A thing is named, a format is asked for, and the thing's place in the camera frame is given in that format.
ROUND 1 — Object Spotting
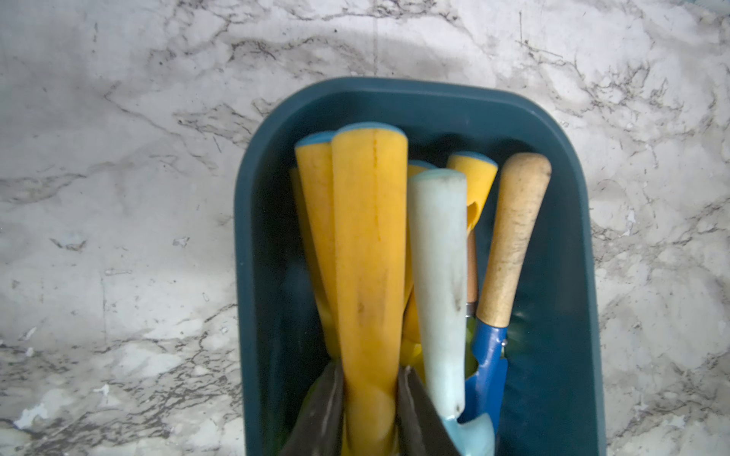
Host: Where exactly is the blue shovel wooden handle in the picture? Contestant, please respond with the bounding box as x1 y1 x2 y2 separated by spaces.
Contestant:
460 152 551 431

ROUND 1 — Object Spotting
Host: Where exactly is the green trowel yellow foam handle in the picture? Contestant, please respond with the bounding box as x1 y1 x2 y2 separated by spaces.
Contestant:
295 130 341 359

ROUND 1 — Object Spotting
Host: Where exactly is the light blue trowel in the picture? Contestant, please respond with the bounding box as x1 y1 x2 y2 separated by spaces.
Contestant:
407 168 495 455

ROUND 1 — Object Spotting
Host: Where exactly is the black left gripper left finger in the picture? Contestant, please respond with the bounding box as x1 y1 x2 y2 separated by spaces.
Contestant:
279 360 344 456

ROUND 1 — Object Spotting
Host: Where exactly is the teal plastic storage box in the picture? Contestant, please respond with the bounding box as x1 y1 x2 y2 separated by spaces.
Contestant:
234 77 606 455

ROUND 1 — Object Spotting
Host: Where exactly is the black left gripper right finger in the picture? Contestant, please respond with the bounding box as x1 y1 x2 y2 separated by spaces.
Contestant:
395 366 459 456

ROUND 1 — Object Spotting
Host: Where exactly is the green shovel wooden handle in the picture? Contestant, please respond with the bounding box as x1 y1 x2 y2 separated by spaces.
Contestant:
466 231 479 375

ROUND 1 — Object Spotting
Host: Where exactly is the yellow plastic scoop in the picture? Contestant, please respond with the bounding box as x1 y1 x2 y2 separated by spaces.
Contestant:
289 167 340 359

